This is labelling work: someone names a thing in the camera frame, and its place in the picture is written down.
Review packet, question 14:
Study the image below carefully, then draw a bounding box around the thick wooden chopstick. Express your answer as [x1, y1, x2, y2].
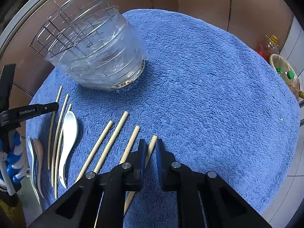
[93, 125, 141, 228]
[124, 135, 158, 215]
[94, 111, 129, 174]
[75, 120, 113, 182]

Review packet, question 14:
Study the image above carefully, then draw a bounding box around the thin pale chopstick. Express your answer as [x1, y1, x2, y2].
[54, 103, 73, 199]
[47, 85, 63, 170]
[51, 94, 70, 187]

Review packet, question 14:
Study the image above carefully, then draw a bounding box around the blue white gloved left hand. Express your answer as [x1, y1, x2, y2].
[1, 130, 27, 196]

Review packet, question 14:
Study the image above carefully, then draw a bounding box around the pink ceramic soup spoon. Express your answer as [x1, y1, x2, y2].
[33, 139, 45, 199]

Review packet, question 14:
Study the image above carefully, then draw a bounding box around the light blue soup spoon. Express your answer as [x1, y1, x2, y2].
[27, 136, 37, 191]

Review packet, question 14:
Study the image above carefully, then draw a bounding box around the white ceramic soup spoon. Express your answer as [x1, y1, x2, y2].
[58, 111, 78, 189]

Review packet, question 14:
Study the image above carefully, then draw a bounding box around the blue terry towel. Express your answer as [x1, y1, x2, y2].
[32, 9, 300, 213]

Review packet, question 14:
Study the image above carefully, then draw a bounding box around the clear plastic drip cup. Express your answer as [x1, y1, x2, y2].
[46, 6, 146, 89]

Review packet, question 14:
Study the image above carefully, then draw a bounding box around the beige trash bin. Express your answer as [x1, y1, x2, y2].
[269, 54, 303, 99]

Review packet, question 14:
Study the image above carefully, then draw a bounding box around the cooking oil bottle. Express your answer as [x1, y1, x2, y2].
[257, 35, 279, 62]

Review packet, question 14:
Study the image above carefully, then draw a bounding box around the metal wire utensil basket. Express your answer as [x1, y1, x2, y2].
[30, 0, 110, 57]

